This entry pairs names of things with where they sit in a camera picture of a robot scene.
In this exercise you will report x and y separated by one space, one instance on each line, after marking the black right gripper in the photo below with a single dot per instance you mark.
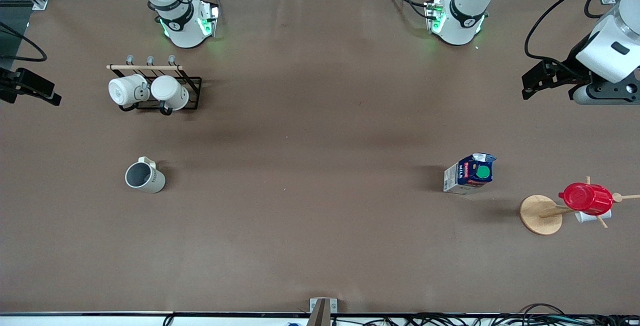
6 84

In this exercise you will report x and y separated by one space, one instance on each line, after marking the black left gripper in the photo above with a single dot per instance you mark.
573 67

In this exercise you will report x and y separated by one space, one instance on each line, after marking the blue milk carton green cap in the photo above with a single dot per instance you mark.
470 173

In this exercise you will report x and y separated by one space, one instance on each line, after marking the white mug with grey inside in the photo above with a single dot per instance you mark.
147 178

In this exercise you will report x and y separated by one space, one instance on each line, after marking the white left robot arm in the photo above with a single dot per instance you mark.
462 13

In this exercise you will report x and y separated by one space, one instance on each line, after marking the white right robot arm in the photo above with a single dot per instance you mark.
180 26

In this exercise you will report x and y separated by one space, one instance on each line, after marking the red cup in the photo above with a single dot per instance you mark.
586 198

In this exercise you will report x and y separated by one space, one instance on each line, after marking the small white cup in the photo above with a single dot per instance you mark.
590 217

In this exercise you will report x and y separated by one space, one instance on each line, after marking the white mug with round print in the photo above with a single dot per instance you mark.
125 90

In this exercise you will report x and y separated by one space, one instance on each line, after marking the plain white mug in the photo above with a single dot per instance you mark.
170 92

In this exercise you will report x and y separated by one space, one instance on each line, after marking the wooden mug tree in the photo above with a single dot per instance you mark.
540 214

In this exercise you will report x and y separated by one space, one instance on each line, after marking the front camera mount bracket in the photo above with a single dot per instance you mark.
322 311

